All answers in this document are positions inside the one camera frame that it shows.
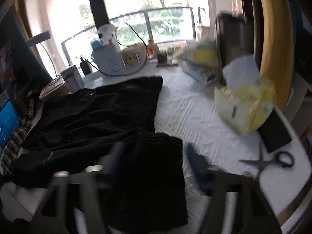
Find tablet with blue screen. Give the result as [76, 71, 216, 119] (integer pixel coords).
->
[0, 100, 19, 149]

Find plaid cloth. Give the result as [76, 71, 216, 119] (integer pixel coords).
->
[1, 119, 32, 175]

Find white perforated plastic basket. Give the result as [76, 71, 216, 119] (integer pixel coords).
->
[91, 44, 125, 75]

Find black power adapter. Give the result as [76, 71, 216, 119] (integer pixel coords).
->
[80, 56, 92, 75]

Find yellow white plastic bag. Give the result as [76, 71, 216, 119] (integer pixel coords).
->
[214, 54, 276, 136]

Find black scissors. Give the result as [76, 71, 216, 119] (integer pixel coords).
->
[239, 143, 295, 181]

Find black cable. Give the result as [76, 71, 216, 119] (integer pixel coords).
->
[74, 22, 149, 77]

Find green white carton box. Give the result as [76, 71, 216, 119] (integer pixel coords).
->
[61, 65, 85, 93]

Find desk lamp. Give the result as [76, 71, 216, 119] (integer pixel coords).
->
[27, 30, 59, 80]

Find white mug yellow print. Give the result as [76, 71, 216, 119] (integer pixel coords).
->
[121, 49, 141, 68]

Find brown storage box with lid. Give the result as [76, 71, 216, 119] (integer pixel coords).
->
[39, 77, 70, 101]

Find black phone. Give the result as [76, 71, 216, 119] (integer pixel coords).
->
[257, 109, 293, 153]

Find black pants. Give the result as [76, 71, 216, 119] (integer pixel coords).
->
[12, 77, 188, 233]

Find yellow snack package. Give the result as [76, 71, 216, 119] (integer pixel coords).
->
[172, 37, 221, 86]

